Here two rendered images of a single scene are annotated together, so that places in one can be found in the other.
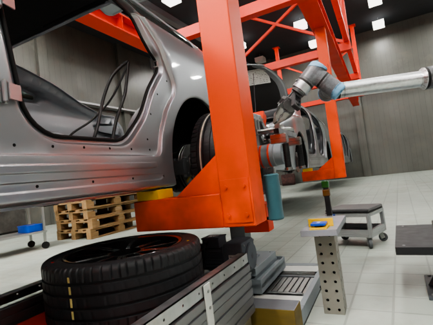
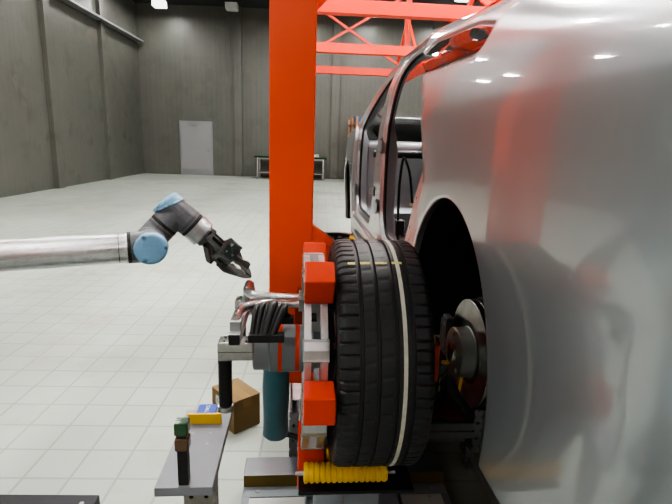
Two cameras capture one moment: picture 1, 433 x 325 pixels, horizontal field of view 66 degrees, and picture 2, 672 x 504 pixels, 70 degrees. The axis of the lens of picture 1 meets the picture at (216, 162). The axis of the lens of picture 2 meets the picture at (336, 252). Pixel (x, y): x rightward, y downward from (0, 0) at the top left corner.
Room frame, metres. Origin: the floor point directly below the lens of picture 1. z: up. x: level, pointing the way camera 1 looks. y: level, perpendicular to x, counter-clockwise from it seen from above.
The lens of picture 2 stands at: (3.25, -0.89, 1.45)
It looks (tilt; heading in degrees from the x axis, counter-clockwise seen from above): 13 degrees down; 149
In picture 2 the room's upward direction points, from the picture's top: 2 degrees clockwise
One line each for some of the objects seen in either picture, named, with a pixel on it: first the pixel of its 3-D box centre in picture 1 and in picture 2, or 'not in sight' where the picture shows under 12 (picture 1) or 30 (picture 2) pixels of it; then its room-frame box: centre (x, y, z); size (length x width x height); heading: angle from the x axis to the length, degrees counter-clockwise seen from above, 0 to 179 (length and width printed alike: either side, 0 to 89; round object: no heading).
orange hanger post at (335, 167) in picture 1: (314, 106); not in sight; (5.47, -1.73, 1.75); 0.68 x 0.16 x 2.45; 64
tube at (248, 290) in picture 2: (266, 123); (273, 280); (1.91, -0.31, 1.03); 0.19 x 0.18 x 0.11; 64
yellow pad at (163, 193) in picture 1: (155, 194); not in sight; (1.81, 0.35, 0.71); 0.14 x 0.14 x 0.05; 64
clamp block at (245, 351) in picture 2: (294, 141); (236, 347); (2.11, -0.51, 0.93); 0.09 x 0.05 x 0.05; 64
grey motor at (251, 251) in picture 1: (218, 267); not in sight; (1.89, 0.06, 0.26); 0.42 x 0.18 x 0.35; 64
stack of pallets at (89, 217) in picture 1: (102, 205); not in sight; (6.41, 2.30, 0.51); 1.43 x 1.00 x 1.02; 151
